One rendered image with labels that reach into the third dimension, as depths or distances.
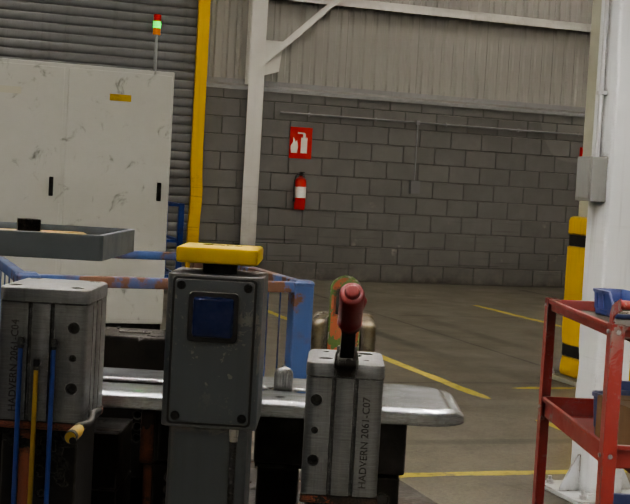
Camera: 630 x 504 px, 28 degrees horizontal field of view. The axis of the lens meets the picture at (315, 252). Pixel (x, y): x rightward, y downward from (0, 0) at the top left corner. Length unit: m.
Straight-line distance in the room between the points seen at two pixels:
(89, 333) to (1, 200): 8.25
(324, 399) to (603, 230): 4.15
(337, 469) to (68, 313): 0.26
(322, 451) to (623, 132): 4.19
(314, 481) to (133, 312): 8.47
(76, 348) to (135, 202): 8.40
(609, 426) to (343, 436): 2.24
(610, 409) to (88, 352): 2.31
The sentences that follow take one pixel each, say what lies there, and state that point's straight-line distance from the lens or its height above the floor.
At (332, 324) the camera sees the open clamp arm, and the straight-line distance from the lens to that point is 1.41.
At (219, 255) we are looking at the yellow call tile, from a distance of 0.91.
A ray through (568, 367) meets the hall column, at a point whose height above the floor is 0.10.
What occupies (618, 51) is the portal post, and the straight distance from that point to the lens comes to 5.21.
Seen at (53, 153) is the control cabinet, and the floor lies 1.34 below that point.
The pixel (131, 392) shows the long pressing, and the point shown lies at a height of 1.00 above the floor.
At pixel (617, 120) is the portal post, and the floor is 1.54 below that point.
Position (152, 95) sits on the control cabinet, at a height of 1.82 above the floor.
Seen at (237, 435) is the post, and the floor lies 1.02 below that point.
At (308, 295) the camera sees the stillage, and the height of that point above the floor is 0.91.
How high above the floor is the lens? 1.21
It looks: 3 degrees down
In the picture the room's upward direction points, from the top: 3 degrees clockwise
